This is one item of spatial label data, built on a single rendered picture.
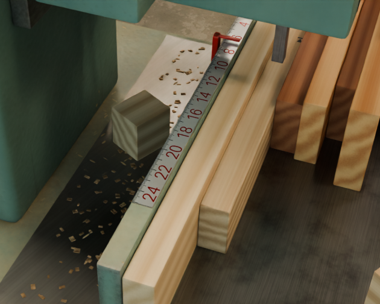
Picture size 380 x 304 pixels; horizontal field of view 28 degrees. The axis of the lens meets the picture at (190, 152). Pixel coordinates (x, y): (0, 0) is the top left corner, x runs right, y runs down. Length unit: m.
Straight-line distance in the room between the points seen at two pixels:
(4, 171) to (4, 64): 0.09
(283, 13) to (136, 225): 0.18
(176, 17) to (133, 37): 1.54
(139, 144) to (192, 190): 0.23
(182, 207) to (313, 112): 0.13
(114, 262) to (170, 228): 0.04
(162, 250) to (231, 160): 0.10
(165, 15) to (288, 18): 1.89
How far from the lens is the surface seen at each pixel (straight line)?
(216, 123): 0.51
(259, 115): 0.54
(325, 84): 0.55
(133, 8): 0.51
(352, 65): 0.58
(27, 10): 0.55
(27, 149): 0.63
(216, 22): 2.38
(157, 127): 0.70
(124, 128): 0.69
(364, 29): 0.63
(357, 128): 0.52
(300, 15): 0.52
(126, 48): 0.85
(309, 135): 0.55
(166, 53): 0.84
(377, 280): 0.45
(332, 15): 0.51
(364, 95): 0.52
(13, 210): 0.64
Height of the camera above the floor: 1.28
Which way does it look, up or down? 42 degrees down
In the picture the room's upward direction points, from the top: 3 degrees clockwise
